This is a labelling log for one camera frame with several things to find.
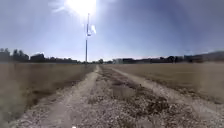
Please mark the row of buildings and trees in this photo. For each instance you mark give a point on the row of buildings and trees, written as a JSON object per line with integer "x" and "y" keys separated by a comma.
{"x": 173, "y": 59}

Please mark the tall utility pole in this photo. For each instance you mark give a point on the tall utility pole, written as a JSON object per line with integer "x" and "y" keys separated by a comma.
{"x": 86, "y": 46}

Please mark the dry grass field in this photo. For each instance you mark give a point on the dry grass field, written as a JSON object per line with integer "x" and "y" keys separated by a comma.
{"x": 36, "y": 80}
{"x": 180, "y": 75}

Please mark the gravel dirt track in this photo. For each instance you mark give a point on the gravel dirt track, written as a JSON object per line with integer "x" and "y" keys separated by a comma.
{"x": 100, "y": 100}

